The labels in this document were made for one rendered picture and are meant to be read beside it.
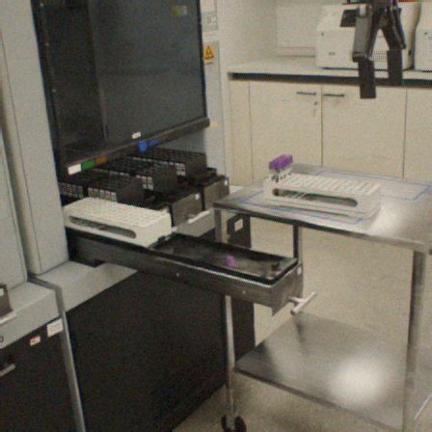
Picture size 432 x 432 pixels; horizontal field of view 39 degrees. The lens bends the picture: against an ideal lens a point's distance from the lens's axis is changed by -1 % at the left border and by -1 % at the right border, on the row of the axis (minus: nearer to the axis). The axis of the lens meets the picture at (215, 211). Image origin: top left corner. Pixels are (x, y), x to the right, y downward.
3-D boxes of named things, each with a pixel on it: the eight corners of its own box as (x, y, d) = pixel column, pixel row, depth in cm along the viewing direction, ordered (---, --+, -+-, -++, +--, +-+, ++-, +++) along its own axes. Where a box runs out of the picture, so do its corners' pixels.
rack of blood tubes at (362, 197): (262, 203, 166) (261, 181, 164) (279, 192, 174) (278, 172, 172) (368, 219, 151) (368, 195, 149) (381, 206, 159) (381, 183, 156)
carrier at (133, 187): (140, 197, 177) (138, 177, 175) (145, 198, 176) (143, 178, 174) (112, 209, 168) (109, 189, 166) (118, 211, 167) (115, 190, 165)
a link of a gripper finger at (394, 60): (386, 50, 120) (387, 50, 120) (388, 86, 122) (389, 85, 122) (400, 49, 118) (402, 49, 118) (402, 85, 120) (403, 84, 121)
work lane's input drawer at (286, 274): (52, 254, 164) (47, 223, 161) (90, 236, 174) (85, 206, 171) (290, 323, 123) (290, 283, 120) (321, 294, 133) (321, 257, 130)
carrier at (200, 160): (202, 170, 200) (202, 152, 198) (207, 171, 199) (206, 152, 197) (180, 179, 192) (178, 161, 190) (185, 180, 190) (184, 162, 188)
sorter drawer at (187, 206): (25, 195, 215) (20, 171, 212) (55, 184, 226) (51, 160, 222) (185, 229, 174) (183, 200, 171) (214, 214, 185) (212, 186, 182)
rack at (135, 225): (63, 229, 161) (59, 208, 159) (90, 218, 168) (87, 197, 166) (147, 252, 144) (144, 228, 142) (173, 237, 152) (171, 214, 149)
